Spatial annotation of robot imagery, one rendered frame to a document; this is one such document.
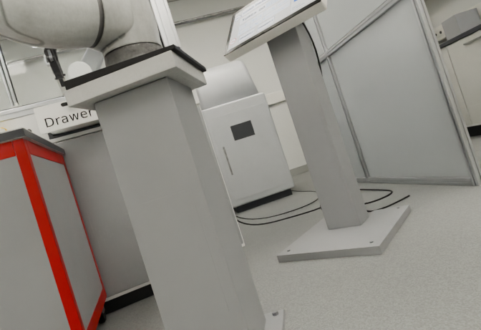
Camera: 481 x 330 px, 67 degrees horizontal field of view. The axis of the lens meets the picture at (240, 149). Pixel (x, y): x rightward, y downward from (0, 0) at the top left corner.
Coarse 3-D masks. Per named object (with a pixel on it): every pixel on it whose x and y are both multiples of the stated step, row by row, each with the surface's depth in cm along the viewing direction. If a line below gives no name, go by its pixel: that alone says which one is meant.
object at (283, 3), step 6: (282, 0) 159; (288, 0) 156; (276, 6) 160; (282, 6) 156; (264, 12) 165; (270, 12) 161; (276, 12) 157; (252, 18) 170; (258, 18) 166; (264, 18) 162; (246, 24) 171; (252, 24) 167; (240, 30) 172; (246, 30) 168
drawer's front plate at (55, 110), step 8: (56, 104) 148; (40, 112) 146; (48, 112) 147; (56, 112) 148; (64, 112) 149; (72, 112) 149; (80, 112) 150; (88, 112) 151; (96, 112) 152; (40, 120) 146; (48, 120) 147; (64, 120) 148; (80, 120) 150; (88, 120) 151; (96, 120) 153; (40, 128) 146; (48, 128) 146; (56, 128) 147; (64, 128) 149
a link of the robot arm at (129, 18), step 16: (112, 0) 86; (128, 0) 89; (144, 0) 93; (112, 16) 86; (128, 16) 88; (144, 16) 92; (112, 32) 87; (128, 32) 89; (144, 32) 91; (96, 48) 91; (112, 48) 90
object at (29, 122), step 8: (8, 120) 156; (16, 120) 157; (24, 120) 158; (32, 120) 159; (8, 128) 156; (32, 128) 159; (88, 128) 165; (96, 128) 166; (40, 136) 159; (48, 136) 160; (56, 136) 161; (64, 136) 162; (72, 136) 163
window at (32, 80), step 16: (0, 48) 160; (16, 48) 162; (32, 48) 164; (0, 64) 159; (16, 64) 161; (32, 64) 163; (48, 64) 165; (64, 64) 167; (80, 64) 168; (96, 64) 170; (0, 80) 159; (16, 80) 161; (32, 80) 162; (48, 80) 164; (0, 96) 158; (16, 96) 160; (32, 96) 162; (48, 96) 163
